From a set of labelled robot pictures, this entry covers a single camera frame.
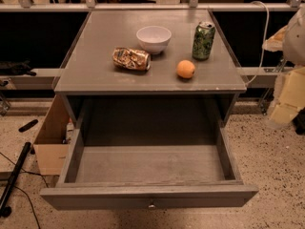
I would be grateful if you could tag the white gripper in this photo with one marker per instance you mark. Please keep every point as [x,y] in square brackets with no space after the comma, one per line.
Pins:
[295,42]

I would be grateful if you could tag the orange fruit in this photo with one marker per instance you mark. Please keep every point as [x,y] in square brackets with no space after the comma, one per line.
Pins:
[185,69]

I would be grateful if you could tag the open grey drawer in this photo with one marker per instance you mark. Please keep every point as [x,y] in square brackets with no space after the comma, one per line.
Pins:
[129,151]

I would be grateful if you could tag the green soda can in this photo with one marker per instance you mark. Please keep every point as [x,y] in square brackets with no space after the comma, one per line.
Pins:
[203,40]

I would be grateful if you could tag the grey cabinet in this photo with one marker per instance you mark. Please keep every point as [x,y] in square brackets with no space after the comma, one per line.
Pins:
[90,69]

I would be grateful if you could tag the white bowl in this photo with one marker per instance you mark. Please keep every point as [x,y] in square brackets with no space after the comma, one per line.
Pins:
[154,39]

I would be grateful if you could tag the crushed gold can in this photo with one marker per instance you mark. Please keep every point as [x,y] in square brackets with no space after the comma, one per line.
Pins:
[131,59]

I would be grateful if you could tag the cardboard box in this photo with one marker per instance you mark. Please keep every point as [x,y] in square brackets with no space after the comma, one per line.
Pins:
[50,144]

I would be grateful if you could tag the small black floor object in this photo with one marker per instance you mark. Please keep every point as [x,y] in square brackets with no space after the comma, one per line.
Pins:
[28,126]

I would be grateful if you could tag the black pole on floor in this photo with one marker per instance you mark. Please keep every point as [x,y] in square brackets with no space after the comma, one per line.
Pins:
[5,210]

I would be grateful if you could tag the metal frame rail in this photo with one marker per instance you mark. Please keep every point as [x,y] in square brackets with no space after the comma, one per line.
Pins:
[45,5]

